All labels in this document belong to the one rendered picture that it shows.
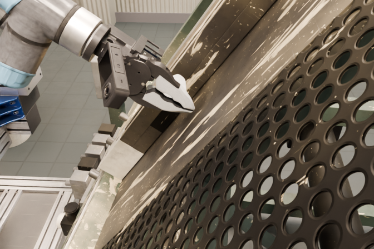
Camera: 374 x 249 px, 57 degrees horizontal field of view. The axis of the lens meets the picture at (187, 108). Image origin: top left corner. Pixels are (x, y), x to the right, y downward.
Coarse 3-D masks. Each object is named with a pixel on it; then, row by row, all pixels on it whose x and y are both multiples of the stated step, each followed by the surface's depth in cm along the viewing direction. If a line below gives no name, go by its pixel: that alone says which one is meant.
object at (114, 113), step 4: (124, 104) 157; (112, 108) 153; (120, 108) 152; (124, 108) 157; (112, 112) 154; (116, 112) 154; (120, 112) 153; (124, 112) 158; (112, 116) 155; (116, 116) 155; (112, 120) 157; (116, 120) 156; (120, 120) 156; (116, 124) 158; (120, 124) 157; (116, 128) 159
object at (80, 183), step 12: (108, 132) 127; (96, 144) 123; (84, 156) 121; (96, 156) 117; (84, 168) 112; (96, 168) 115; (72, 180) 107; (84, 180) 107; (84, 192) 110; (72, 204) 96; (60, 216) 99; (72, 216) 95
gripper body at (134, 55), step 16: (96, 32) 56; (112, 32) 61; (96, 48) 58; (128, 48) 61; (144, 48) 62; (160, 48) 63; (128, 64) 57; (144, 64) 57; (128, 80) 59; (144, 80) 59
